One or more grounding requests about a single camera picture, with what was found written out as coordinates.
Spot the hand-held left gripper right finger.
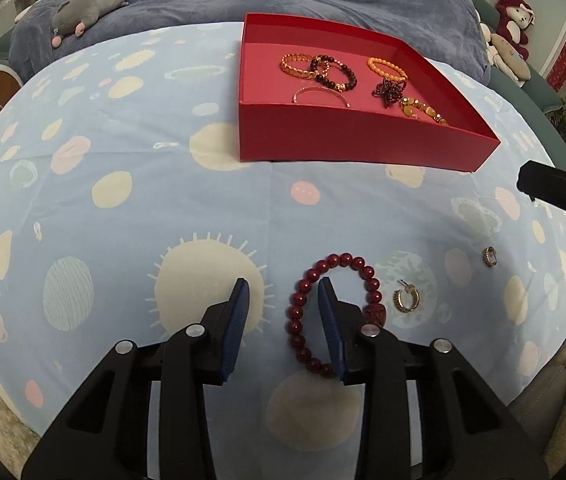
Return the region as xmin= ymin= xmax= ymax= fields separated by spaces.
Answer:
xmin=317 ymin=276 xmax=551 ymax=480

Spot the grey plush toy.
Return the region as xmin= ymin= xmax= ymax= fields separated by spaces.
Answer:
xmin=52 ymin=0 xmax=130 ymax=48

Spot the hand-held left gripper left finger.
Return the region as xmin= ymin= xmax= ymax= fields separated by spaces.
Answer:
xmin=20 ymin=277 xmax=251 ymax=480

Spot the red monkey plush toy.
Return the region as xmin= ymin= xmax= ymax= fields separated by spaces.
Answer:
xmin=494 ymin=0 xmax=536 ymax=46

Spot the thin metal bangle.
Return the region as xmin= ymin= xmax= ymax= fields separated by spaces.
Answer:
xmin=293 ymin=85 xmax=352 ymax=108

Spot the gold hoop earring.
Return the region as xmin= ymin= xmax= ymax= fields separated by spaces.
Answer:
xmin=394 ymin=280 xmax=420 ymax=314

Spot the light blue planet-print sheet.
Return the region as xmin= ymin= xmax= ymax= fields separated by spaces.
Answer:
xmin=0 ymin=20 xmax=566 ymax=448

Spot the purple beaded star ornament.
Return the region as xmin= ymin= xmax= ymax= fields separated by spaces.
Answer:
xmin=372 ymin=76 xmax=408 ymax=109

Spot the gold cuff bracelet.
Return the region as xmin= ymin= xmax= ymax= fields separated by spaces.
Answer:
xmin=279 ymin=52 xmax=318 ymax=80

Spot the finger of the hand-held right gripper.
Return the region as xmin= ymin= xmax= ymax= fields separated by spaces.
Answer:
xmin=517 ymin=160 xmax=566 ymax=232

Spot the dark red bead bracelet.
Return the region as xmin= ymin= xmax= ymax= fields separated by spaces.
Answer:
xmin=285 ymin=254 xmax=388 ymax=378

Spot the green sofa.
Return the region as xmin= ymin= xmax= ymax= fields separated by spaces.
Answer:
xmin=443 ymin=0 xmax=566 ymax=171

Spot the beige cookie plush toy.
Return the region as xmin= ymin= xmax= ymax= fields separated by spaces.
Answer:
xmin=478 ymin=22 xmax=531 ymax=87

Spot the black and gold bead bracelet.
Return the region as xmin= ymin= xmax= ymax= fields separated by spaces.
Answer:
xmin=310 ymin=54 xmax=358 ymax=93

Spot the yellow-green bead bracelet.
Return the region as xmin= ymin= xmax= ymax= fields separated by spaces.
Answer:
xmin=399 ymin=99 xmax=450 ymax=127

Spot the red cardboard box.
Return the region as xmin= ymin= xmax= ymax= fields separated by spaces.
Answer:
xmin=238 ymin=12 xmax=502 ymax=173

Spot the orange bead bracelet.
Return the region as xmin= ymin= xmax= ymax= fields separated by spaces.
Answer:
xmin=367 ymin=56 xmax=408 ymax=81

